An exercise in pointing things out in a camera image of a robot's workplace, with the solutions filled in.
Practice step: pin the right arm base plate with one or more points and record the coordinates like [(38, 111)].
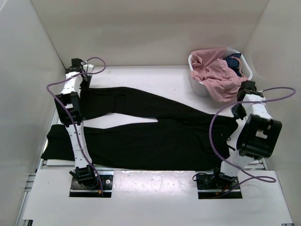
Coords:
[(210, 187)]

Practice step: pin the white laundry basket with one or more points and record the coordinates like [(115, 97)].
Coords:
[(198, 86)]

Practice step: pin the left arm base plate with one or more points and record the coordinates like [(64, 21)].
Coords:
[(94, 190)]

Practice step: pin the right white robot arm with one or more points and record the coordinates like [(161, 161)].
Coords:
[(257, 138)]

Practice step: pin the pink trousers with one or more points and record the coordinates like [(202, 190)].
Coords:
[(209, 67)]

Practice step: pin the navy garment in basket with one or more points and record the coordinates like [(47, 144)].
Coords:
[(234, 62)]

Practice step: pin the black trousers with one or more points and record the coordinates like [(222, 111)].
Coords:
[(182, 138)]

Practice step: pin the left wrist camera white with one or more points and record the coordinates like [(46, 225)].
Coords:
[(88, 68)]

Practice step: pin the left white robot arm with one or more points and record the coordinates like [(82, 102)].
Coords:
[(78, 76)]

